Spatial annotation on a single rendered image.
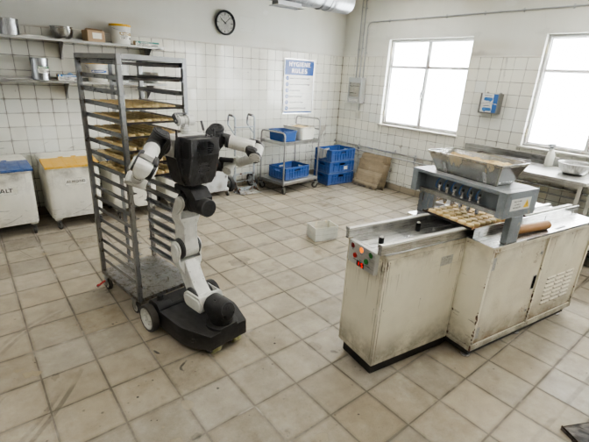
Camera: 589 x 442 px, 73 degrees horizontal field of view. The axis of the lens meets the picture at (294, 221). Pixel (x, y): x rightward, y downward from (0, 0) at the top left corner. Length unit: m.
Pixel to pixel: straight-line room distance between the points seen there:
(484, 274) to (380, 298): 0.71
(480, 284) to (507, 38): 3.95
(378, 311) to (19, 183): 3.83
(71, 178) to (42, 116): 0.89
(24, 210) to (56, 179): 0.45
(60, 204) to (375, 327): 3.72
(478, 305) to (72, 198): 4.16
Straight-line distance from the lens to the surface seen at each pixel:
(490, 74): 6.12
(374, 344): 2.56
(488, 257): 2.71
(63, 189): 5.01
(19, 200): 4.99
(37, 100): 5.50
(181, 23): 5.99
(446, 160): 2.86
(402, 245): 2.34
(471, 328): 2.93
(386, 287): 2.38
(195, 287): 2.83
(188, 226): 2.74
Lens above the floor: 1.75
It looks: 20 degrees down
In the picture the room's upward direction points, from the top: 3 degrees clockwise
